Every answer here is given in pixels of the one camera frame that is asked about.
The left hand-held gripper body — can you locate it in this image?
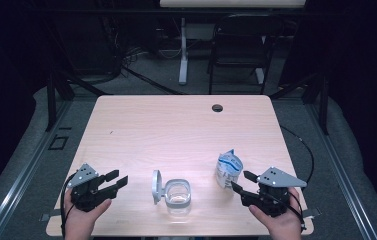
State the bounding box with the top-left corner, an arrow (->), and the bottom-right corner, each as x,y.
66,162 -> 118,213

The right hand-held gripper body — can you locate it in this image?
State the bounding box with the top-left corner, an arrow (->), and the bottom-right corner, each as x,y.
240,166 -> 308,219

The blue and white refill pouch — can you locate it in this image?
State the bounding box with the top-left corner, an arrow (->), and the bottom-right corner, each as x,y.
214,148 -> 245,190

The clear pitcher with white lid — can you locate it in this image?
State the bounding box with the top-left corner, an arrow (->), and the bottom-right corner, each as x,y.
151,169 -> 193,218

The person's right hand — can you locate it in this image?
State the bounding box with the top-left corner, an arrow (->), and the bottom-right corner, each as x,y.
248,186 -> 303,240

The person's left hand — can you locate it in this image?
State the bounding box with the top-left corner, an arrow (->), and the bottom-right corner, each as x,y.
63,197 -> 113,240

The grey tape strip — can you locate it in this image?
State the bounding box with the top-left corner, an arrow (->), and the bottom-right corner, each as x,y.
39,208 -> 64,223
301,207 -> 322,220

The black tape square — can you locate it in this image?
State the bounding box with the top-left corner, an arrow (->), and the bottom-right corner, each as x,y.
47,134 -> 70,151

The black folding chair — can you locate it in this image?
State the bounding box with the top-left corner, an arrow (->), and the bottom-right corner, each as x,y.
207,13 -> 286,96

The white desk with white legs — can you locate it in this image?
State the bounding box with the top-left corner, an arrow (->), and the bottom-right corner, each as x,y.
159,0 -> 306,86

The right hand-held gripper black cable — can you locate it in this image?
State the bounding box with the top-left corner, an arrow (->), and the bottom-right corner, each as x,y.
269,189 -> 308,233

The hand-held gripper black cable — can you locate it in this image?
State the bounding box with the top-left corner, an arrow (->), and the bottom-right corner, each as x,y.
269,189 -> 308,233
59,172 -> 78,240

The left hand-held gripper black cable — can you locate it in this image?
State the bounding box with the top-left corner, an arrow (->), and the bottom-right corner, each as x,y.
59,172 -> 78,240

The thin black floor cable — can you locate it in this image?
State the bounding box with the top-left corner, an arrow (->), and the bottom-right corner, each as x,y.
279,124 -> 316,193

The aluminium floor rail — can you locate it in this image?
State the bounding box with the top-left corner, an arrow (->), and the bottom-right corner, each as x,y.
305,102 -> 377,240
0,99 -> 73,240

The black metal frame stand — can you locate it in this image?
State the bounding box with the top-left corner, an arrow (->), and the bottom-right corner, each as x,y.
269,70 -> 330,136
44,70 -> 111,132

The thick black floor cable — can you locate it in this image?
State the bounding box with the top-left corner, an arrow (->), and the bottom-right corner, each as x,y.
120,64 -> 186,96

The tangle of dark cables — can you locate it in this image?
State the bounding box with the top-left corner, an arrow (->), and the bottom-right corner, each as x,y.
107,16 -> 152,76

